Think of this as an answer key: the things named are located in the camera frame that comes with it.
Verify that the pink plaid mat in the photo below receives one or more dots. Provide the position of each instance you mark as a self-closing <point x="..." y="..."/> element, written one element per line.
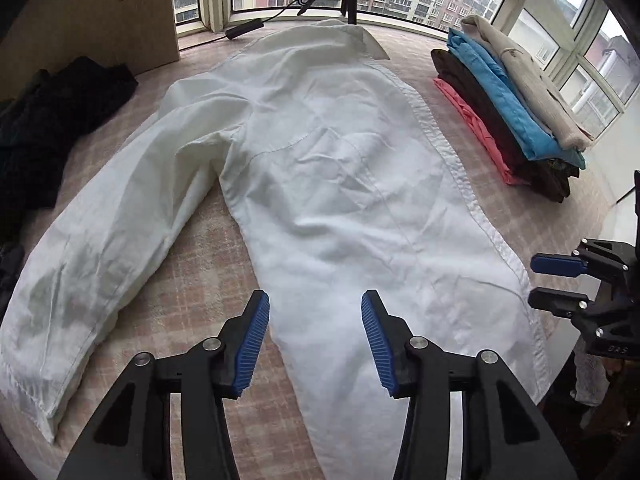
<point x="200" y="240"/>

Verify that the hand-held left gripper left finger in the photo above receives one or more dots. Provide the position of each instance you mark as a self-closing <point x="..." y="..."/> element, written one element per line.
<point x="252" y="345"/>

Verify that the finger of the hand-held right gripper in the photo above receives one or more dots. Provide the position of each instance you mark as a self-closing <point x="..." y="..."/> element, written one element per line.
<point x="555" y="301"/>
<point x="555" y="264"/>

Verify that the brown folded garment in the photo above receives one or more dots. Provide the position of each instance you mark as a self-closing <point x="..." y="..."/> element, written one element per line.
<point x="480" y="105"/>

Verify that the white shirt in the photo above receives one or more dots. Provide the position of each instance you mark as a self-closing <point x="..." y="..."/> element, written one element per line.
<point x="325" y="185"/>

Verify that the black knit garment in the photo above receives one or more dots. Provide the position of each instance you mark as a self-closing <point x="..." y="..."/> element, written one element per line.
<point x="65" y="110"/>

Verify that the pink folded garment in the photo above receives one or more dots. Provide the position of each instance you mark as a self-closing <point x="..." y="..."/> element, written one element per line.
<point x="475" y="130"/>

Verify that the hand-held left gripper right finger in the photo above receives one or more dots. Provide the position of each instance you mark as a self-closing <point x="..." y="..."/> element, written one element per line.
<point x="377" y="345"/>

